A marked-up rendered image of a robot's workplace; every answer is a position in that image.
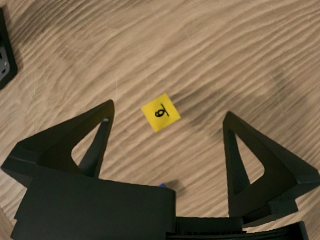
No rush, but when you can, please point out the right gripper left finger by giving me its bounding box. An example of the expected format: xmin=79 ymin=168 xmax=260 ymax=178
xmin=9 ymin=99 xmax=115 ymax=178

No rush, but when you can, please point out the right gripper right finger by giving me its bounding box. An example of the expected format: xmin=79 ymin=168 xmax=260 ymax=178
xmin=222 ymin=111 xmax=320 ymax=217

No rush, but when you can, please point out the yellow block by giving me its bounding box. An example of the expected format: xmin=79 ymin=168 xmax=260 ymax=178
xmin=141 ymin=93 xmax=180 ymax=132

